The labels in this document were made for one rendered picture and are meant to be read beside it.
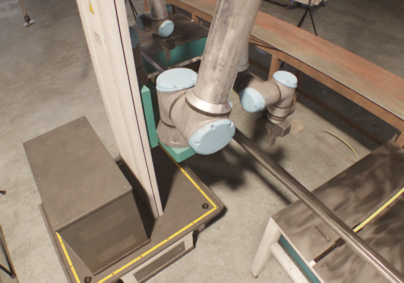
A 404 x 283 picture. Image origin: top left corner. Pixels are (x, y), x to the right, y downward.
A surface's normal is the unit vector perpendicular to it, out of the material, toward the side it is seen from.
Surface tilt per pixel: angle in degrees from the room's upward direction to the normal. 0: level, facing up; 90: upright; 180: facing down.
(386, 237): 0
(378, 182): 0
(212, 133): 95
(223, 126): 94
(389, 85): 0
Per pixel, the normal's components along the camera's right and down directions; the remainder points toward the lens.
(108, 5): 0.60, 0.56
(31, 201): 0.00, -0.72
